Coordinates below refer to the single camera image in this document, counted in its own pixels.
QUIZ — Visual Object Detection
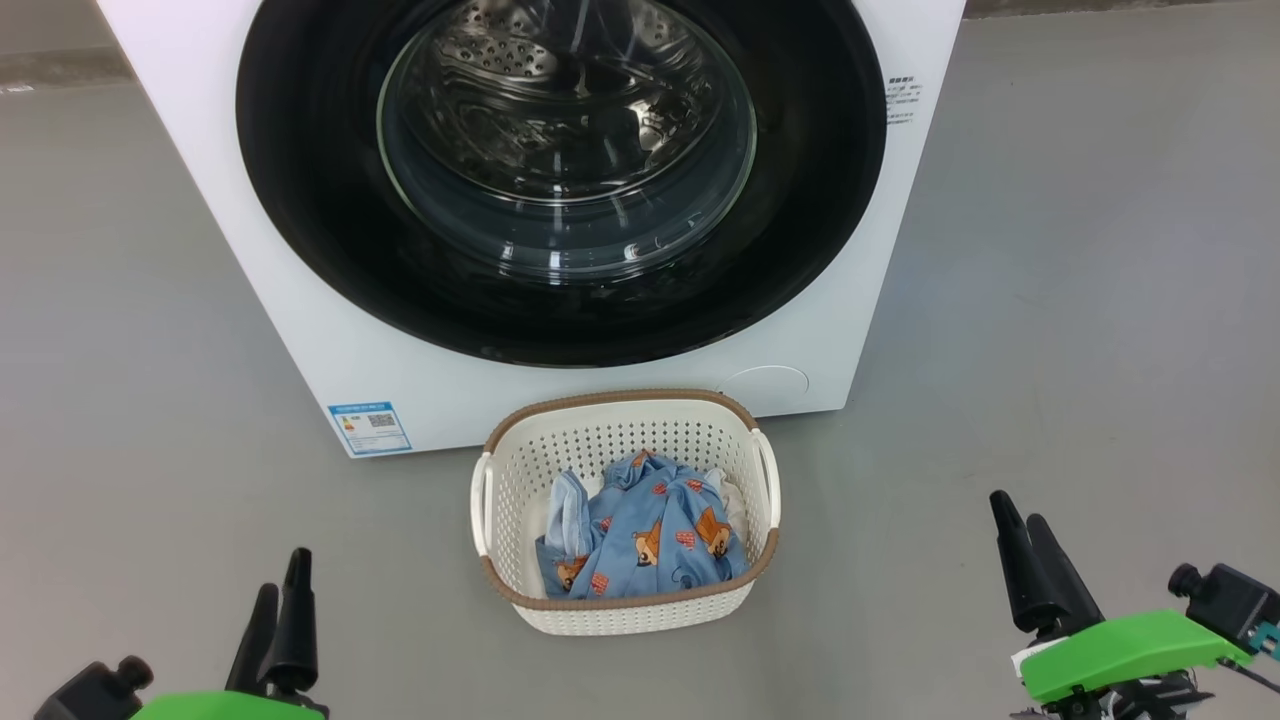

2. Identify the blue energy label sticker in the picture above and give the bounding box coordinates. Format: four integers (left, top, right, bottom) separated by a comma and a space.
328, 402, 413, 457

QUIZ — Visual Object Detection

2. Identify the white front-load washing machine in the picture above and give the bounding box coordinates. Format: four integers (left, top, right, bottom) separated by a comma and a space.
97, 0, 968, 459

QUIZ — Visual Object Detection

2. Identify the blue bear print garment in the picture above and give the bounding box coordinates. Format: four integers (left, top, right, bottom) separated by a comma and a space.
560, 450, 751, 601
536, 470, 601, 593

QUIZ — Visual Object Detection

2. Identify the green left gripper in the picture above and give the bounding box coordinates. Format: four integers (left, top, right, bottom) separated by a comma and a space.
130, 548, 329, 720

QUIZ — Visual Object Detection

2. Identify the cream laundry basket brown rim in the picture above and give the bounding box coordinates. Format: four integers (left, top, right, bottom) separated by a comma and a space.
470, 389, 782, 637

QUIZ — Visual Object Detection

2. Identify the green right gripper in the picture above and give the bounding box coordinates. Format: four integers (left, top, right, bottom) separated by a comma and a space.
990, 490, 1253, 720

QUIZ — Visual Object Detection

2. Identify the round white filter cover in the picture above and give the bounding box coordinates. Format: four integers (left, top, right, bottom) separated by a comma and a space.
722, 365, 810, 414

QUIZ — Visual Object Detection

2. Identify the washing machine glass door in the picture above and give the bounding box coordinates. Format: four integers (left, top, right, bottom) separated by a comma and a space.
236, 0, 888, 368

